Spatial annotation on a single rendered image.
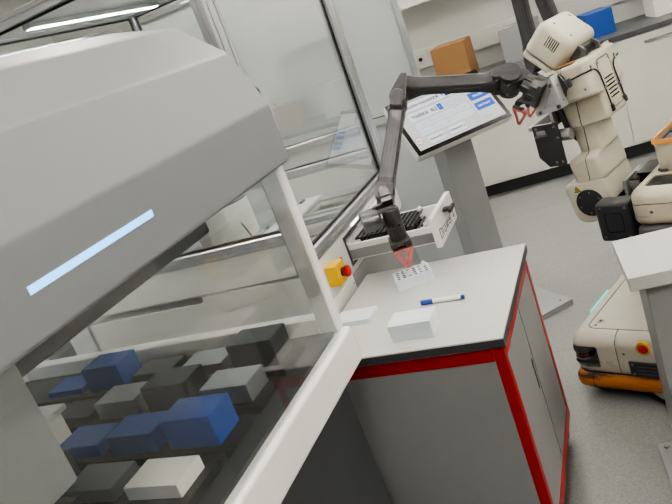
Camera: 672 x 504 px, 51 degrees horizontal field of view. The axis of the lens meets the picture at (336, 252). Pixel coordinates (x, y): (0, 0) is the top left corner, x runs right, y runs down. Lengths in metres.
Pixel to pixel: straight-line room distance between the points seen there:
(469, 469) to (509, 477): 0.11
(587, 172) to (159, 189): 1.77
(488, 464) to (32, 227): 1.46
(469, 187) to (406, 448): 1.67
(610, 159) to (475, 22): 3.51
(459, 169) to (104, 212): 2.48
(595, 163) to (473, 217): 1.00
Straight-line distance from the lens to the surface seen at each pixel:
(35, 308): 1.03
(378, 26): 4.13
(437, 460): 2.13
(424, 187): 4.26
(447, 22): 6.08
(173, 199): 1.29
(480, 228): 3.52
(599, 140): 2.66
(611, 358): 2.77
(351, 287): 2.47
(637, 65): 5.49
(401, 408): 2.05
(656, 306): 2.08
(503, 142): 5.49
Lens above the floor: 1.61
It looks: 17 degrees down
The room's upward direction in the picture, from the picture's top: 20 degrees counter-clockwise
